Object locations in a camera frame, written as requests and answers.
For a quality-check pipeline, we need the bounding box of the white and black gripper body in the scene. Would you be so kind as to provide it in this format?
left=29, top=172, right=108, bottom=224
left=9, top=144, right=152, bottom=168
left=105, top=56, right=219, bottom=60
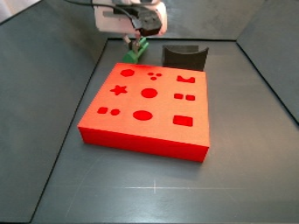
left=92, top=0, right=167, bottom=37

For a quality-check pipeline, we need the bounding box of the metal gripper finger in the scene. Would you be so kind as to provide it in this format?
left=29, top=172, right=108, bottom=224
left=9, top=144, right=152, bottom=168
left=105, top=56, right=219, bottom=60
left=132, top=32, right=141, bottom=53
left=123, top=34, right=132, bottom=49

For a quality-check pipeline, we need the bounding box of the green three prong object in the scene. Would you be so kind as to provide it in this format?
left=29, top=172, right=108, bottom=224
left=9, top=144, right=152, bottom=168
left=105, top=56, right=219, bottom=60
left=123, top=38, right=148, bottom=64

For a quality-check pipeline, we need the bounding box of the black curved fixture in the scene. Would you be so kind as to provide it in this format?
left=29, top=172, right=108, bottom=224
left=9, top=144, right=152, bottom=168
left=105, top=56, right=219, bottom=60
left=163, top=45, right=209, bottom=71

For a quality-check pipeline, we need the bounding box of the red block with shaped holes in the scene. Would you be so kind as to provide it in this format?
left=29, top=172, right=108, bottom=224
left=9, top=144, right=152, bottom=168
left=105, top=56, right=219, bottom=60
left=79, top=63, right=211, bottom=162

